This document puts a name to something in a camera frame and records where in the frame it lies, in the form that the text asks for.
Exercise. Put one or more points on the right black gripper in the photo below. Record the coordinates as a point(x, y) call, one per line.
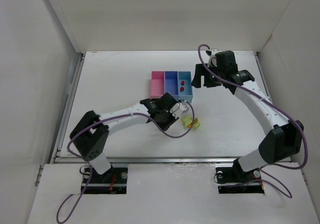
point(206, 77)

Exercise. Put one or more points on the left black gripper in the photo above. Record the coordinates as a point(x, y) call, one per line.
point(169, 110)

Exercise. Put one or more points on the green yellow lego cluster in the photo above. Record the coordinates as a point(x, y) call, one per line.
point(190, 122)

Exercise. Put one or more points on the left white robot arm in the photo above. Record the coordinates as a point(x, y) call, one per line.
point(90, 134)

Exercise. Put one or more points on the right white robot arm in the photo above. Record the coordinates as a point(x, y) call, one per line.
point(283, 135)

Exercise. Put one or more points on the light blue container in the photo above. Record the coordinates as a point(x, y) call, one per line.
point(187, 94)

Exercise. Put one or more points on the dark blue container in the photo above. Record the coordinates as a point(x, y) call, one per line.
point(171, 83)

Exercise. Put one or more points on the pink container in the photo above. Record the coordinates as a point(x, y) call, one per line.
point(157, 88)

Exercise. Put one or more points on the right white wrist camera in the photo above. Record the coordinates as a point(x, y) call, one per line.
point(211, 57)

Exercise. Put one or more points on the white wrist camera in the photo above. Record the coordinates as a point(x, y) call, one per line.
point(179, 109)
point(211, 57)

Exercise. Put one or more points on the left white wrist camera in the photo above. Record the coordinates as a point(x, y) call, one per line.
point(179, 109)

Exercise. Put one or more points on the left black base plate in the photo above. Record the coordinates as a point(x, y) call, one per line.
point(113, 183)

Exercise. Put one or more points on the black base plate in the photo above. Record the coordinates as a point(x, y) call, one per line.
point(113, 183)
point(244, 183)

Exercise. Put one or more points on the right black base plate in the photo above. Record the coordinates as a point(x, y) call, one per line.
point(244, 183)

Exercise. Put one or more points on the aluminium front rail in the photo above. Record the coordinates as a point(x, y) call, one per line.
point(66, 160)

